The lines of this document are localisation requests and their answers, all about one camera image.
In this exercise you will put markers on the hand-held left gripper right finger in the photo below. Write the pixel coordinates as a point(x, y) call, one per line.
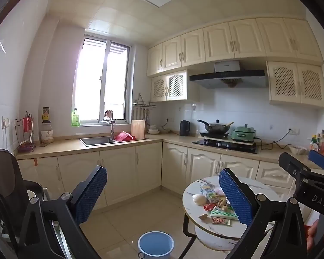
point(236, 197)

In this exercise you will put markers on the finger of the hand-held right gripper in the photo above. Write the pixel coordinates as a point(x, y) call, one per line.
point(293, 166)
point(320, 159)

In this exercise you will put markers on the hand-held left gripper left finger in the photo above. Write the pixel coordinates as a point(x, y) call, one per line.
point(91, 194)

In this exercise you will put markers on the blue plastic bucket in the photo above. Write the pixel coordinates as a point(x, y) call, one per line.
point(155, 245)

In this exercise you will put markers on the person's right hand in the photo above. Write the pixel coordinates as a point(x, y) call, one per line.
point(312, 234)

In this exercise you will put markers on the ginger piece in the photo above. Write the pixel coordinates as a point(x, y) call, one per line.
point(203, 216)
point(222, 203)

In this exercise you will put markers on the group of condiment bottles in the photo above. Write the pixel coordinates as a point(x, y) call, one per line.
point(320, 143)

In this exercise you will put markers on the green white tissue packet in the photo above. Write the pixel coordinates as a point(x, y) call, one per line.
point(222, 214)

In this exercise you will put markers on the green white milk carton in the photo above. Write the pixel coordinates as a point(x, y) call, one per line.
point(213, 195)

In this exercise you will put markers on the red checkered packet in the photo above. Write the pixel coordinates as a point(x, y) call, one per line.
point(220, 221)

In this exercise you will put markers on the red snack wrapper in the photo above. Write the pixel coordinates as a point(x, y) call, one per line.
point(209, 207)

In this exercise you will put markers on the white egg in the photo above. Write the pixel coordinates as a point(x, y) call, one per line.
point(199, 199)

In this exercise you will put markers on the cream base cabinets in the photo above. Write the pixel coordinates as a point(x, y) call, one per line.
point(118, 167)

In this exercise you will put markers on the round white marble table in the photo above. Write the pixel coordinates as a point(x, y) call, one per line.
point(194, 194)

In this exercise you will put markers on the black gas stove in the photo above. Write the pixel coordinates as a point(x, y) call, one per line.
point(224, 145)

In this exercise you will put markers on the steel kitchen sink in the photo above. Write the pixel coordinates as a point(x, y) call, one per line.
point(97, 141)

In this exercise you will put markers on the green electric cooker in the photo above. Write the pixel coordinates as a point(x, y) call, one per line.
point(243, 134)

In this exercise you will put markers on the red plastic basket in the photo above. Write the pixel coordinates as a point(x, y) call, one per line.
point(122, 136)

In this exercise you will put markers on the black induction cooker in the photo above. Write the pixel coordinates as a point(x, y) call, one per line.
point(213, 134)

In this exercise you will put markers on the steel faucet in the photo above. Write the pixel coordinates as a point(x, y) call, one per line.
point(112, 125)

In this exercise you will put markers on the black wok with lid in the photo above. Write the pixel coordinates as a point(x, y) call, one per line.
point(214, 126)

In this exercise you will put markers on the glass storage jar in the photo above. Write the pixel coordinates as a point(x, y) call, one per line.
point(47, 134)

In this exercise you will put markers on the green dish soap bottle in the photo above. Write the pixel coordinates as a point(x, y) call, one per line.
point(75, 119)

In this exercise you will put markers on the cream lattice door cabinet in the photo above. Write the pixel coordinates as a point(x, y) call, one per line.
point(297, 83)
point(175, 85)

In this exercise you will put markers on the wooden cutting board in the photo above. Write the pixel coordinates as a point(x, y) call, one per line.
point(138, 129)

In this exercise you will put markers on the black electric kettle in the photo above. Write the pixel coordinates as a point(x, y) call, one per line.
point(184, 129)

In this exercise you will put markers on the black chair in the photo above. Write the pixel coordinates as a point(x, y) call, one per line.
point(5, 183)

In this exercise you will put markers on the stacked white bowls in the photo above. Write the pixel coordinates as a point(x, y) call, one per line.
point(154, 130)

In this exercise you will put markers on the yellow label bottle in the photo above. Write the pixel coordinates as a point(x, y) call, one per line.
point(46, 115)

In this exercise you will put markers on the hanging utensil rack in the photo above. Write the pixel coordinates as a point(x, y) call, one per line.
point(144, 105)

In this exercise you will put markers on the black range hood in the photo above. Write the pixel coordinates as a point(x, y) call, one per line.
point(226, 77)

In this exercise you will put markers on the sliding glass window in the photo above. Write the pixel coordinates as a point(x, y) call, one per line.
point(91, 81)

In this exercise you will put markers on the cream wall cabinet row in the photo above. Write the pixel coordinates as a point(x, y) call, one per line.
point(232, 40)

